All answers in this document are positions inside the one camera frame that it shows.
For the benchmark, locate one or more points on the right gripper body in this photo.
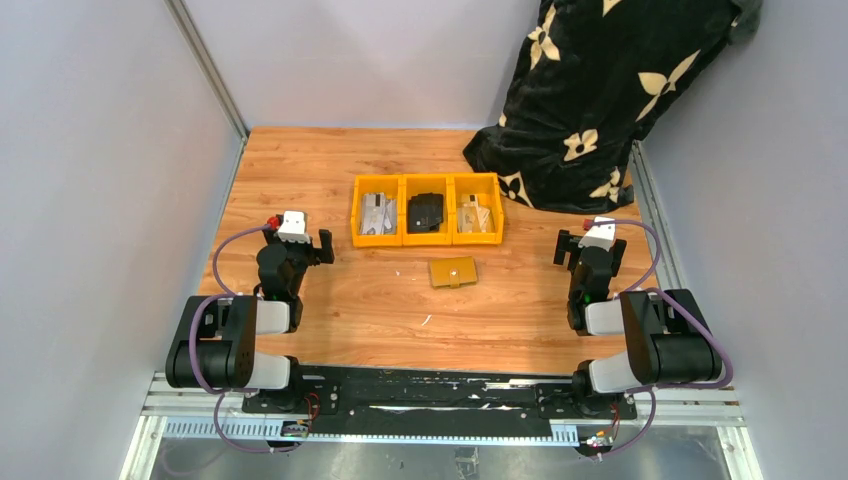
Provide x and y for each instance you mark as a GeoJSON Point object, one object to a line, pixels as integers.
{"type": "Point", "coordinates": [617, 253]}

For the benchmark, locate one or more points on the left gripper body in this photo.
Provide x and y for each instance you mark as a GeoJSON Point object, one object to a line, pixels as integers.
{"type": "Point", "coordinates": [300, 255]}

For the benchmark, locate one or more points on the yellow leather card holder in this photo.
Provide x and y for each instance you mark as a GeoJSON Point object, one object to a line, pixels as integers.
{"type": "Point", "coordinates": [452, 272]}

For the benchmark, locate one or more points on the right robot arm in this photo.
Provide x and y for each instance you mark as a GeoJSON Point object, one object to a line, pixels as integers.
{"type": "Point", "coordinates": [665, 333]}

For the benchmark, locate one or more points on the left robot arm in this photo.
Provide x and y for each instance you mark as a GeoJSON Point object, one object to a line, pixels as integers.
{"type": "Point", "coordinates": [214, 347]}

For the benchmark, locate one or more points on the silver cards in bin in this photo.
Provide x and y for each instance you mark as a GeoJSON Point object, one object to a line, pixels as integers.
{"type": "Point", "coordinates": [378, 214]}

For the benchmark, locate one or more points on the black cards in bin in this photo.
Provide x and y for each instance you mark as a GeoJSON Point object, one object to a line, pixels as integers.
{"type": "Point", "coordinates": [425, 213]}

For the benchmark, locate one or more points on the left yellow bin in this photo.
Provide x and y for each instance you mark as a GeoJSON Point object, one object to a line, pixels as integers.
{"type": "Point", "coordinates": [393, 187]}

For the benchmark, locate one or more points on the yellow bin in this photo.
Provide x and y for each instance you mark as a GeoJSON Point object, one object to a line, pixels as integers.
{"type": "Point", "coordinates": [486, 187]}
{"type": "Point", "coordinates": [393, 187]}
{"type": "Point", "coordinates": [415, 184]}

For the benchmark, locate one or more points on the right yellow bin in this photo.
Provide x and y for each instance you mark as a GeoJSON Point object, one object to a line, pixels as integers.
{"type": "Point", "coordinates": [486, 187]}

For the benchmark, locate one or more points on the middle yellow bin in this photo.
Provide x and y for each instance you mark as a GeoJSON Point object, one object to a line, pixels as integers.
{"type": "Point", "coordinates": [415, 184]}

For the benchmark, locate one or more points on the black floral blanket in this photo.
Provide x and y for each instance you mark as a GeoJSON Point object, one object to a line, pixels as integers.
{"type": "Point", "coordinates": [592, 78]}

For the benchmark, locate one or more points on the aluminium frame post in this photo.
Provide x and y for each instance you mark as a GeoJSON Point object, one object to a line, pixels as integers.
{"type": "Point", "coordinates": [185, 23]}

